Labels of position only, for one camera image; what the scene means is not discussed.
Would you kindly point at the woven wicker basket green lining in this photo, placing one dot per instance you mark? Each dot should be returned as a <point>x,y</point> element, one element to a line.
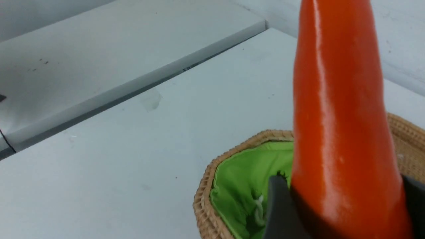
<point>231,201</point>

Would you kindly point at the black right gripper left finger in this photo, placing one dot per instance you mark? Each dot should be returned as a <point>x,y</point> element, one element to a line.
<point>282,219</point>

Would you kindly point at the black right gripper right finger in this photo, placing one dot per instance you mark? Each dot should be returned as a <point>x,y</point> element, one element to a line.
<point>415,200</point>

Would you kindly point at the orange toy carrot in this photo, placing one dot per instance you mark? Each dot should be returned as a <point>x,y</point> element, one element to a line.
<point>345,180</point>

